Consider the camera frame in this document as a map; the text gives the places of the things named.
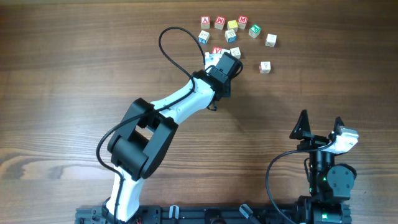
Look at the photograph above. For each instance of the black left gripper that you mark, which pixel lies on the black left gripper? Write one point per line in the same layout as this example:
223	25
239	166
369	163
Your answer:
227	88

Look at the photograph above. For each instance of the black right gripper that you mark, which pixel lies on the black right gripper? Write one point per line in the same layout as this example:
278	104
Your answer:
298	133

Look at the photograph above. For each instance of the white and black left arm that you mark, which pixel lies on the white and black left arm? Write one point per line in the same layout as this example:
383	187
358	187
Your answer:
138	144

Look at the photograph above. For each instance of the red V block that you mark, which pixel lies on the red V block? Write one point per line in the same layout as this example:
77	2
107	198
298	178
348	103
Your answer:
216	50

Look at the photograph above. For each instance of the green V block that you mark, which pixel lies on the green V block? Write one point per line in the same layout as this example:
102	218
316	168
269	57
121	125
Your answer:
225	51

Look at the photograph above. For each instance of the plain block with drawing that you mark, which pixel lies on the plain block with drawing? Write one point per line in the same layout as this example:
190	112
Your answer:
236	52

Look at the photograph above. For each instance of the blue side block centre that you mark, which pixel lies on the blue side block centre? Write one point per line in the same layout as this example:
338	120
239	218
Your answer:
230	36

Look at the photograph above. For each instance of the blue side block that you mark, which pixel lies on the blue side block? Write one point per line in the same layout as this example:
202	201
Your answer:
203	37
230	36

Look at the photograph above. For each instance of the blue side block left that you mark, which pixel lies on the blue side block left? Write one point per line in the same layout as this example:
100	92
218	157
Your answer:
203	37

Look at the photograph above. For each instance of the plain block red side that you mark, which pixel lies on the plain block red side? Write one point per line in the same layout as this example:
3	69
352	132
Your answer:
265	67

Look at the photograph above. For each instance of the yellow top block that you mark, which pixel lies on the yellow top block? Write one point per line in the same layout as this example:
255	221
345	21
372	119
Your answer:
232	25

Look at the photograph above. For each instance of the red M block left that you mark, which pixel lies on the red M block left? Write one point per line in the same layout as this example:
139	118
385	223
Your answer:
219	22

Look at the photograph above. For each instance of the red m block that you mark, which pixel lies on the red m block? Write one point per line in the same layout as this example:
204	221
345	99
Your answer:
219	22
242	22

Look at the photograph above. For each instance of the green top block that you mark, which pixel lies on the green top block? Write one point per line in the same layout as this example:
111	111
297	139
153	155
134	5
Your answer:
254	31

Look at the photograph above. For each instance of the red A letter block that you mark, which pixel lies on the red A letter block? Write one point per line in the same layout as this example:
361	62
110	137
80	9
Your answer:
205	22

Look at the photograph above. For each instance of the red M block right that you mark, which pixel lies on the red M block right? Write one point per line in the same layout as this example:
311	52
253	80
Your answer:
242	22

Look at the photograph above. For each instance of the plain wooden block far right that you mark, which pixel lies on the plain wooden block far right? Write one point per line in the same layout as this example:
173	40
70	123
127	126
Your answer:
271	40

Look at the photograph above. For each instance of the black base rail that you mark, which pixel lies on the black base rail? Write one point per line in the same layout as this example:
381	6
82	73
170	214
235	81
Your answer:
175	214

